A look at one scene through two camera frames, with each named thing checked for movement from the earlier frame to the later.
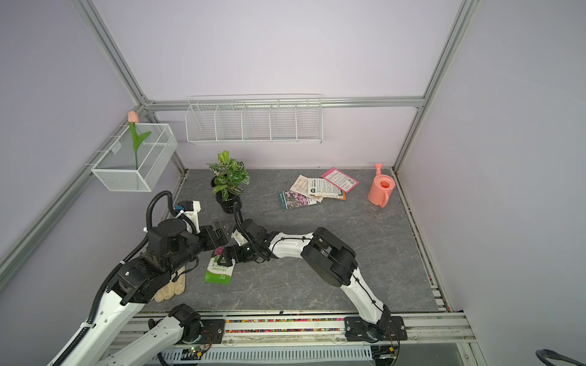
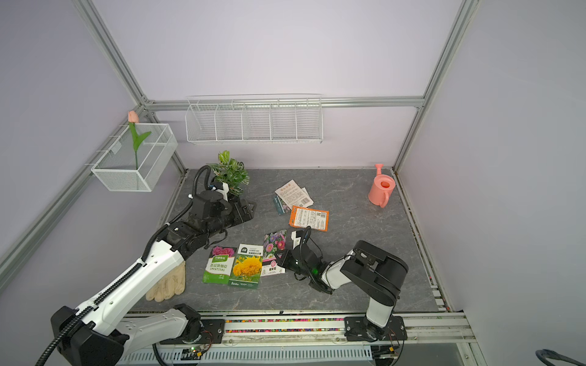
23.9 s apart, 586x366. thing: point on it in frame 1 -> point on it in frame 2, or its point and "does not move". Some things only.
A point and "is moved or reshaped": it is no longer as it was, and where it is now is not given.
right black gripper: (234, 257) -> (282, 260)
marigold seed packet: (317, 186) -> (246, 266)
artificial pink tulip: (133, 117) does not move
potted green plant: (228, 181) does not move
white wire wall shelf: (261, 119) does not move
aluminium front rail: (430, 341) does not move
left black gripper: (223, 239) -> (248, 213)
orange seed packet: (344, 194) -> (302, 217)
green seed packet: (218, 274) does not move
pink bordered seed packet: (340, 179) is moved or reshaped
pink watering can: (381, 187) does not move
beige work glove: (175, 287) does not move
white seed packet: (301, 185) -> (291, 194)
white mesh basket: (116, 169) does not move
